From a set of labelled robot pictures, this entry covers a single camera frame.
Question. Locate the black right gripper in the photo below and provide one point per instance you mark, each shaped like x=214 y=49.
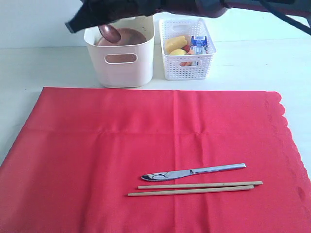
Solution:
x=101 y=12

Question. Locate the dark wooden spoon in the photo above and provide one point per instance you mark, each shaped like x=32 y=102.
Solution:
x=110 y=33

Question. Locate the brown wooden plate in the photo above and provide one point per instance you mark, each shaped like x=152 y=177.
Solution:
x=128 y=37

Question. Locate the yellow cheese wedge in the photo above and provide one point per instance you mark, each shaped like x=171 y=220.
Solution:
x=175 y=43

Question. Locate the yellow lemon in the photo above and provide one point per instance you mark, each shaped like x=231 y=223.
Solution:
x=178 y=52

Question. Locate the red sausage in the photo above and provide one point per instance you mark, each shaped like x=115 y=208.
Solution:
x=186 y=48

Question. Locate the orange fried chicken piece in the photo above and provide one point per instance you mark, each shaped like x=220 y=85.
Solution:
x=188 y=63

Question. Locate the blue white milk carton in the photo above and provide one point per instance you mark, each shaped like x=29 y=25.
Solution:
x=200 y=46

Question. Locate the stainless steel table knife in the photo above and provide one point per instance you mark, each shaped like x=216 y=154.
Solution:
x=172 y=175

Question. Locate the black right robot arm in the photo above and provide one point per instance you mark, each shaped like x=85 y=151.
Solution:
x=283 y=9

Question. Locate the cream plastic tub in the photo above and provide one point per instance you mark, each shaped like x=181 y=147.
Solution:
x=123 y=75

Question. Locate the white perforated plastic basket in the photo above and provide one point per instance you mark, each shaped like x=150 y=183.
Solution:
x=170 y=28

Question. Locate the red table cloth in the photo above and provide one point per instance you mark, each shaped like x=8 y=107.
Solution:
x=81 y=151

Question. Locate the upper bamboo chopstick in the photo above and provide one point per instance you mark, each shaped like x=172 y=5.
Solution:
x=200 y=185

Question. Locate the bamboo chopstick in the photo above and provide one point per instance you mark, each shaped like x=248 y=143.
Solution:
x=192 y=191
x=200 y=185

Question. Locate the lower bamboo chopstick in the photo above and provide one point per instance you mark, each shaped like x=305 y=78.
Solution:
x=192 y=191

